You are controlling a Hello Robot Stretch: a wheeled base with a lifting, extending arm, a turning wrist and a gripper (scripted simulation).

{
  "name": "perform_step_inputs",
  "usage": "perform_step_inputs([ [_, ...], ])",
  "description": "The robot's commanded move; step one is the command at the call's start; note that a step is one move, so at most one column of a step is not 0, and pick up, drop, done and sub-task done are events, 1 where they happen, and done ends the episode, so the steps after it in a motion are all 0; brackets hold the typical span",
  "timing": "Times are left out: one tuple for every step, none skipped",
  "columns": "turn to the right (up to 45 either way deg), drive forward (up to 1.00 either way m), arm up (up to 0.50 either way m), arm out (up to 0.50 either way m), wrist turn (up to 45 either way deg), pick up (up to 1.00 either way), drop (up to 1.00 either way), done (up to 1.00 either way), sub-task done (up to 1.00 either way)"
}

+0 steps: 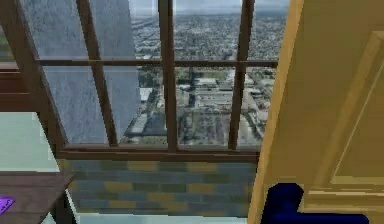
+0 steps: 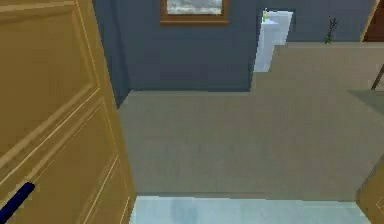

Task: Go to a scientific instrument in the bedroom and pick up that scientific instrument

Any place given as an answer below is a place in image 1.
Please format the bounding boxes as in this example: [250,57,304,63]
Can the brown framed window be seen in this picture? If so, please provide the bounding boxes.
[0,0,292,164]

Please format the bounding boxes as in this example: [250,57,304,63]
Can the tan wooden room door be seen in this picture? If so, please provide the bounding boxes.
[247,0,384,224]

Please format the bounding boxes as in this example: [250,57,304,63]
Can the dark brown wooden table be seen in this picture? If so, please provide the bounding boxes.
[0,171,77,224]

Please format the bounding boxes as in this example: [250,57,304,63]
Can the purple flat object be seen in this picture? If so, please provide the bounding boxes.
[0,196,16,216]

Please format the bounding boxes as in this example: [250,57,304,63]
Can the dark blue door handle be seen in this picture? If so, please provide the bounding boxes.
[260,182,370,224]

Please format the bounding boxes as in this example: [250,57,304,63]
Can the brown window frame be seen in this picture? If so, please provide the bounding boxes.
[0,26,38,113]

